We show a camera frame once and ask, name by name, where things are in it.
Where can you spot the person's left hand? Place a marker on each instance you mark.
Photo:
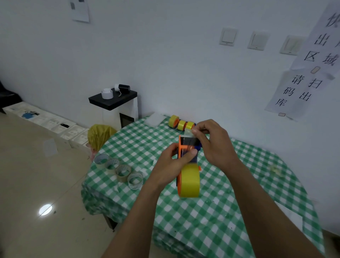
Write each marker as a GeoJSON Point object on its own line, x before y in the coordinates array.
{"type": "Point", "coordinates": [170, 167]}

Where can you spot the person's right hand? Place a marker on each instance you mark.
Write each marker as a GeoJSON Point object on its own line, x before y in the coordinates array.
{"type": "Point", "coordinates": [217, 148]}

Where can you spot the tall yellow tape roll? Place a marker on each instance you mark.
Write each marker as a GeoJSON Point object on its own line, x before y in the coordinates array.
{"type": "Point", "coordinates": [189, 125]}

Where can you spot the white printed tape roll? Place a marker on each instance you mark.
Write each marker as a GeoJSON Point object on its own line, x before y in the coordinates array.
{"type": "Point", "coordinates": [134, 184]}

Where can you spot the short yellow tape roll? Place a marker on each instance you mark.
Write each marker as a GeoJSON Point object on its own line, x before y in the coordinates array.
{"type": "Point", "coordinates": [181, 125]}

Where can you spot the brown tape roll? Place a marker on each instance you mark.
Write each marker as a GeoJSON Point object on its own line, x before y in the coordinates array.
{"type": "Point", "coordinates": [121, 177]}

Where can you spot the beige tape roll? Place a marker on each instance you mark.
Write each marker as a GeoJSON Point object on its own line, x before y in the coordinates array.
{"type": "Point", "coordinates": [110, 170]}

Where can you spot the person's right forearm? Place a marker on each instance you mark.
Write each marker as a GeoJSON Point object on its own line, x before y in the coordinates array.
{"type": "Point", "coordinates": [268, 218]}

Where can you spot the person's left forearm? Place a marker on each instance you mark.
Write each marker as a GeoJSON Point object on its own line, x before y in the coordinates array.
{"type": "Point", "coordinates": [132, 228]}

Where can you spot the green checkered tablecloth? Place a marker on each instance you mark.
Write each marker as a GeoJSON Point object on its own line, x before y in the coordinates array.
{"type": "Point", "coordinates": [132, 148]}

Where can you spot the white foam pad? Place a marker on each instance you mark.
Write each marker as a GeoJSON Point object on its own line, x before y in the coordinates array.
{"type": "Point", "coordinates": [155, 119]}

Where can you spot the yellow plastic bag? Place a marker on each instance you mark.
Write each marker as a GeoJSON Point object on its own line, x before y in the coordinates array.
{"type": "Point", "coordinates": [99, 135]}

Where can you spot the pink plastic bag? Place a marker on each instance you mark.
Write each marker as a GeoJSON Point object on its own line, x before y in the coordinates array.
{"type": "Point", "coordinates": [92, 155]}

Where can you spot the dark table leg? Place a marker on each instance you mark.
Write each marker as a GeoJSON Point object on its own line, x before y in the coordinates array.
{"type": "Point", "coordinates": [110, 223]}

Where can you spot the white cabinet with black top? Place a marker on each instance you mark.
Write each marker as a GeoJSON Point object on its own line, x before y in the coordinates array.
{"type": "Point", "coordinates": [111, 99]}

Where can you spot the white paper sheet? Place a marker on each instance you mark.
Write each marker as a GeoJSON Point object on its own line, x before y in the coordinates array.
{"type": "Point", "coordinates": [292, 215]}

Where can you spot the row of white boxes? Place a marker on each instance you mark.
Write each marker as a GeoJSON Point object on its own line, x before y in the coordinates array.
{"type": "Point", "coordinates": [47, 122]}

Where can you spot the blue object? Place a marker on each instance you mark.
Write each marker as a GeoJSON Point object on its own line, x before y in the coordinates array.
{"type": "Point", "coordinates": [26, 115]}

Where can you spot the black chair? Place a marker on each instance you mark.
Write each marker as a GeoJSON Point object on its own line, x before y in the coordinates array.
{"type": "Point", "coordinates": [8, 95]}

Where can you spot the white wall switch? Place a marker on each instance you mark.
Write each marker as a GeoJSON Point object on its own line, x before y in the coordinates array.
{"type": "Point", "coordinates": [228, 36]}
{"type": "Point", "coordinates": [292, 45]}
{"type": "Point", "coordinates": [258, 40]}

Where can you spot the white printed wall paper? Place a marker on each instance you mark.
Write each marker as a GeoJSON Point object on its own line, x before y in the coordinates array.
{"type": "Point", "coordinates": [81, 13]}

